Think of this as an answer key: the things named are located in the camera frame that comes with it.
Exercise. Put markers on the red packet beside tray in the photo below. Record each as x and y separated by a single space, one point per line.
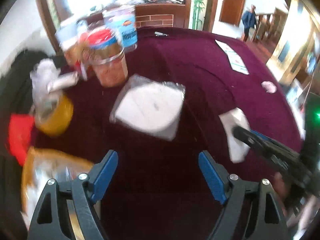
19 136

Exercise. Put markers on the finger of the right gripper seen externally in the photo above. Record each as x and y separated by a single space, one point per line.
261 136

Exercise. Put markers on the white face mask bag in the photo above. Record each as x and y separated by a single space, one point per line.
150 107

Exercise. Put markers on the white plastic bag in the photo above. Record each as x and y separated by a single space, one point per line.
43 72

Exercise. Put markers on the black bag on chair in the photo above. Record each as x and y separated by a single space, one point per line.
16 90

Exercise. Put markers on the yellow tape roll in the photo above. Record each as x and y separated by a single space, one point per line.
54 114

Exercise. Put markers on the clear snack jar red lid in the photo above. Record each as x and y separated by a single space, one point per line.
105 54

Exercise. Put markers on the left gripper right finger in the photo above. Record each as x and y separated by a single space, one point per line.
216 177

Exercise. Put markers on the pink fluffy puff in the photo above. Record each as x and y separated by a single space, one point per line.
269 87

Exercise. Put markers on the person in blue jacket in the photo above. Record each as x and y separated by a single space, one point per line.
249 21

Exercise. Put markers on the yellow taped cardboard tray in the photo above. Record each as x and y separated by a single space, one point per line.
42 165

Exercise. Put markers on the wooden sideboard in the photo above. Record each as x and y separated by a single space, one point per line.
161 15

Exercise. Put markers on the small white packet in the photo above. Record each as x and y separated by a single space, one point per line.
234 121

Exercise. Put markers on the person right hand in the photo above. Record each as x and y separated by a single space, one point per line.
307 211

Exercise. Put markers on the red white carton box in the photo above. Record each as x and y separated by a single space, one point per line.
68 38

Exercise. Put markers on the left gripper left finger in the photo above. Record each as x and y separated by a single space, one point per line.
100 176

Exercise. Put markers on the paper leaflet on table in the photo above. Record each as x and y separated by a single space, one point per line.
234 59

